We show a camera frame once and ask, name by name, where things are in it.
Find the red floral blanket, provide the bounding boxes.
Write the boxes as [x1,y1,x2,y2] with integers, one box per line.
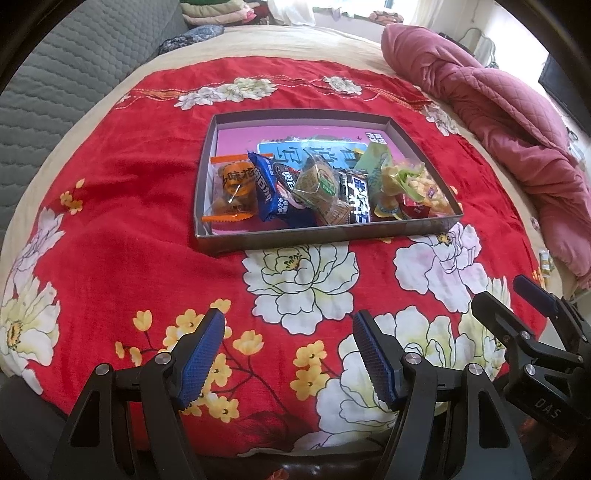
[0,58,561,460]

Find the black television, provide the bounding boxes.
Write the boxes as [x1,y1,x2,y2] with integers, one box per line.
[540,58,578,121]

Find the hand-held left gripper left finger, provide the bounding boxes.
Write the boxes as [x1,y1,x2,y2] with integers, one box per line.
[48,307,227,480]

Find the blue patterned cloth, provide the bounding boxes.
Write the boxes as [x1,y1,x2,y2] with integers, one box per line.
[159,25,225,54]

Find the white sheer curtain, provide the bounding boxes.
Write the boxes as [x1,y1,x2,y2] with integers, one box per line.
[268,0,317,26]

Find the black white snack packet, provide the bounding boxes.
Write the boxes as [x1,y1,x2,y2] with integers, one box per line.
[339,170,375,224]

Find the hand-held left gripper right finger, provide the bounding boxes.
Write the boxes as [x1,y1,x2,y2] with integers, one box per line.
[352,310,534,480]

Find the clear yellow puffs packet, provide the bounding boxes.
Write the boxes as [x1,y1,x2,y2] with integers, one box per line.
[406,168,455,217]

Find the light green snack packet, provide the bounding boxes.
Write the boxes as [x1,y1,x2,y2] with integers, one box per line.
[355,141,393,185]

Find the clear green yellow packet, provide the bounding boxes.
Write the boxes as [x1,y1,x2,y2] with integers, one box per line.
[381,159,426,204]

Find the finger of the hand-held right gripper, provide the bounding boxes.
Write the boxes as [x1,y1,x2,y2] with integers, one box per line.
[512,274,591,356]
[471,290,586,370]

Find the blue snack packet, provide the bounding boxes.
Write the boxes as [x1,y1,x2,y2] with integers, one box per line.
[247,151,296,222]

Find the dark brown snack packet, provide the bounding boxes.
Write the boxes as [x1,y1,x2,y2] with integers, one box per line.
[272,161,308,213]

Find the clear green cracker packet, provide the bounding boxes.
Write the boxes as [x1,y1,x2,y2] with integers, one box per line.
[293,157,340,208]
[318,198,352,227]

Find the grey quilted headboard cover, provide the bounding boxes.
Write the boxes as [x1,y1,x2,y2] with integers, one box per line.
[0,0,195,245]

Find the yellow cartoon snack packet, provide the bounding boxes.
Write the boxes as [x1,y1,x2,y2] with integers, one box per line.
[372,194,402,217]

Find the orange candy packet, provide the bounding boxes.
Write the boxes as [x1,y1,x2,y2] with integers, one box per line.
[202,154,259,223]

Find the pink quilt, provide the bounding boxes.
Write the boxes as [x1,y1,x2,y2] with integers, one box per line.
[381,23,591,278]

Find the red cartoon snack packet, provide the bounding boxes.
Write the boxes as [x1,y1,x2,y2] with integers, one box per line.
[399,196,432,220]

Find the grey cardboard box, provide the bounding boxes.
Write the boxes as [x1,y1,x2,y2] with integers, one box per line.
[194,109,464,254]

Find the stack of folded clothes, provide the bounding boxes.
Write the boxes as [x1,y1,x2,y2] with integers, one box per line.
[180,0,273,27]

